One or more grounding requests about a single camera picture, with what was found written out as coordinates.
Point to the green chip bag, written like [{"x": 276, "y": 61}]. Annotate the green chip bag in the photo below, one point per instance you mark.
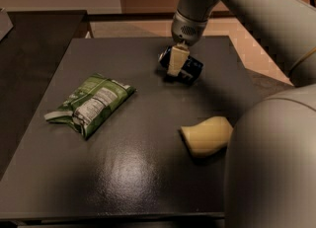
[{"x": 91, "y": 104}]

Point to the dark blue pepsi can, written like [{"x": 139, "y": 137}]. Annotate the dark blue pepsi can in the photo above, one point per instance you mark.
[{"x": 189, "y": 72}]

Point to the yellow wavy sponge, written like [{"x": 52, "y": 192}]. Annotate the yellow wavy sponge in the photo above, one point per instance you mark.
[{"x": 208, "y": 137}]

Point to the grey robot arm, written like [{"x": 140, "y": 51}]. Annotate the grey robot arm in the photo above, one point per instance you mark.
[{"x": 270, "y": 171}]

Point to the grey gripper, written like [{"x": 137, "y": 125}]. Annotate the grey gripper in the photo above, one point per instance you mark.
[{"x": 185, "y": 30}]

